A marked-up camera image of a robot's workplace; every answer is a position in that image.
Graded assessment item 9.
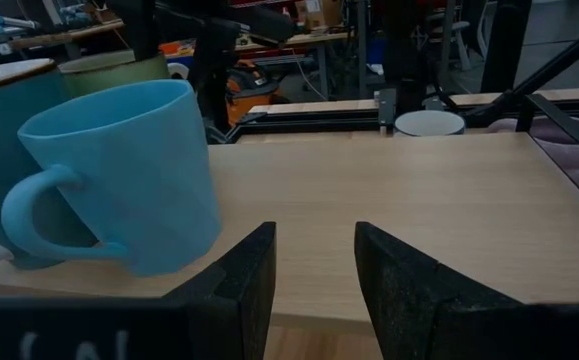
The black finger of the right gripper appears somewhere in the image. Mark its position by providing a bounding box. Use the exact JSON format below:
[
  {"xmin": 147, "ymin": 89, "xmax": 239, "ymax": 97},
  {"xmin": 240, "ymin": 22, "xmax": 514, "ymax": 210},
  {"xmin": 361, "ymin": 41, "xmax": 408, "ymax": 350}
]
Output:
[
  {"xmin": 188, "ymin": 22, "xmax": 243, "ymax": 145},
  {"xmin": 107, "ymin": 0, "xmax": 160, "ymax": 63}
]

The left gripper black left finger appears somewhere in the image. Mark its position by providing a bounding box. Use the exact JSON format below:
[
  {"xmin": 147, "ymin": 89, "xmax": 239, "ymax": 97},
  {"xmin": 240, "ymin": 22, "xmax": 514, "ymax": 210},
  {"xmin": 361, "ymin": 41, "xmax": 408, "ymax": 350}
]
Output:
[{"xmin": 164, "ymin": 221, "xmax": 279, "ymax": 360}]

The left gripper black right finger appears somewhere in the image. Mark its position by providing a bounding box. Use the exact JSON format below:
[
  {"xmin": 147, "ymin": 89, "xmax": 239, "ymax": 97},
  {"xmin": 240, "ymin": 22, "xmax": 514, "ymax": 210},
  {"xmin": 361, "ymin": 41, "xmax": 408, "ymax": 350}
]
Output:
[{"xmin": 353, "ymin": 221, "xmax": 525, "ymax": 360}]

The green mug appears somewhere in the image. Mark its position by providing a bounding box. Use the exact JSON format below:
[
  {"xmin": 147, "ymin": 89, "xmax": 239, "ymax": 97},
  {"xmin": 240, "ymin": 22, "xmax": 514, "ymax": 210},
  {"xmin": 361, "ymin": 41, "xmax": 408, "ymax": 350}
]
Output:
[{"xmin": 58, "ymin": 48, "xmax": 191, "ymax": 99}]

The light blue mug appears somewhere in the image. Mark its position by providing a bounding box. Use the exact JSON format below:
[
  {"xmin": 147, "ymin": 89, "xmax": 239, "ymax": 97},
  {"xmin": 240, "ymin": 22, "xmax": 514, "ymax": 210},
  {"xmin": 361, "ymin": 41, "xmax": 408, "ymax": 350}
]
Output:
[{"xmin": 0, "ymin": 78, "xmax": 223, "ymax": 278}]

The lavender bowl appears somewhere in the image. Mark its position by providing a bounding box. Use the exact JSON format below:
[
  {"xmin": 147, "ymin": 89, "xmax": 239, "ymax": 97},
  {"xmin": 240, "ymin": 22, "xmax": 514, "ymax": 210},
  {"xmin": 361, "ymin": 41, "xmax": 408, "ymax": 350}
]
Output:
[{"xmin": 487, "ymin": 116, "xmax": 579, "ymax": 197}]

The orange black shop vacuum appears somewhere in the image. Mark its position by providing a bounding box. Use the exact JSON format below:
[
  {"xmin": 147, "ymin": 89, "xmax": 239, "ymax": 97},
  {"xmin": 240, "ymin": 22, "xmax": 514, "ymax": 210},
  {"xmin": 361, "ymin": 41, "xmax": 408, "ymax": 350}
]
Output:
[{"xmin": 226, "ymin": 58, "xmax": 293, "ymax": 127}]

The orange tray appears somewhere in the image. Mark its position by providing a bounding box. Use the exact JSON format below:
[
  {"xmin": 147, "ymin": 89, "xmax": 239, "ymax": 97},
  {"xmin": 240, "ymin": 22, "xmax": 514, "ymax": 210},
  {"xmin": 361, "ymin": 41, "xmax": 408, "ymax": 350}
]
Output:
[{"xmin": 158, "ymin": 40, "xmax": 194, "ymax": 57}]

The dark-framed wooden workbench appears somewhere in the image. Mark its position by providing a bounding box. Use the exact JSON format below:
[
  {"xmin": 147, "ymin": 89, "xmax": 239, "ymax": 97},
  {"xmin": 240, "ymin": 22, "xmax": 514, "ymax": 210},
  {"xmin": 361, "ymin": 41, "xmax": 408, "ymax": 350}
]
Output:
[{"xmin": 8, "ymin": 19, "xmax": 126, "ymax": 61}]

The brown cardboard box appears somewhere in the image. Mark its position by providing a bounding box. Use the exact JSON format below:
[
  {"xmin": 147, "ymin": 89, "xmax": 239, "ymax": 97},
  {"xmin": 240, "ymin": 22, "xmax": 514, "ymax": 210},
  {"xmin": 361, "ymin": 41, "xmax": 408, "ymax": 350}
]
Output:
[{"xmin": 296, "ymin": 0, "xmax": 343, "ymax": 29}]

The black-framed wooden shelf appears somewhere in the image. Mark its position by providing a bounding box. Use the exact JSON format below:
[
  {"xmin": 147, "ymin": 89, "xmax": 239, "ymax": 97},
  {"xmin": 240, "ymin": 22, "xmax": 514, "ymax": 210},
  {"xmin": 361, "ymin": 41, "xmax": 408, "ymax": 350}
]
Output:
[{"xmin": 0, "ymin": 93, "xmax": 579, "ymax": 334}]

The light wooden workbench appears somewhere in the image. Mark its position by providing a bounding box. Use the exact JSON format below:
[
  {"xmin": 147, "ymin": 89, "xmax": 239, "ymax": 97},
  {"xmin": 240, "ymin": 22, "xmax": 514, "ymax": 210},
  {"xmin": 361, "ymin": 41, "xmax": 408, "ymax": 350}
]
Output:
[{"xmin": 158, "ymin": 30, "xmax": 353, "ymax": 101}]

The white stool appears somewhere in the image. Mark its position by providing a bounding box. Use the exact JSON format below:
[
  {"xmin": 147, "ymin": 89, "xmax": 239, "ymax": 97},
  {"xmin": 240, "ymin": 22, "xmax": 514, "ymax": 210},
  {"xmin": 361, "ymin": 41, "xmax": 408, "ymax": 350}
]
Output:
[{"xmin": 431, "ymin": 19, "xmax": 473, "ymax": 72}]

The black diagonal rig brace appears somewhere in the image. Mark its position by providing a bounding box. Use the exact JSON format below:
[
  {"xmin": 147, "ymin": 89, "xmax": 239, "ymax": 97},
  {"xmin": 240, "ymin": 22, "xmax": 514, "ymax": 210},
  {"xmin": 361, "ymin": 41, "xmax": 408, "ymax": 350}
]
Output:
[{"xmin": 463, "ymin": 18, "xmax": 579, "ymax": 126}]

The black table frame extrusion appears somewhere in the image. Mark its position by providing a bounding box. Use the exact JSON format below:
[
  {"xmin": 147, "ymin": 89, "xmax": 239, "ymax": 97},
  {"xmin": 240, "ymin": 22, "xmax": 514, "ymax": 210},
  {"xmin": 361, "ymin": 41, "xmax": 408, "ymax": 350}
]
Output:
[{"xmin": 228, "ymin": 97, "xmax": 579, "ymax": 145}]

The black rig post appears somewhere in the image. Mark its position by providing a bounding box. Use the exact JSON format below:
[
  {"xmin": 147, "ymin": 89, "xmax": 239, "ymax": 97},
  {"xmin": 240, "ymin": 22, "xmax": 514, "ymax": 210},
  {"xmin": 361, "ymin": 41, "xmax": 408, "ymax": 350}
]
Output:
[{"xmin": 481, "ymin": 0, "xmax": 533, "ymax": 94}]

